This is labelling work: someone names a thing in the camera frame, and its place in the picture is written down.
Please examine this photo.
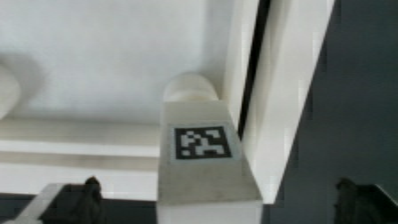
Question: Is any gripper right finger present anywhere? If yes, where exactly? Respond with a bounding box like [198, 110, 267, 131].
[335, 178, 398, 224]

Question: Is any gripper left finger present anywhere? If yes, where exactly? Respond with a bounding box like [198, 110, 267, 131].
[11, 177, 107, 224]

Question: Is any white square table top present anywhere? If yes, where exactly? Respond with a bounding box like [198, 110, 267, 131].
[0, 0, 256, 200]

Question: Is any white table leg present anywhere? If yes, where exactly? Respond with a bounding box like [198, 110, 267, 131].
[157, 73, 264, 224]

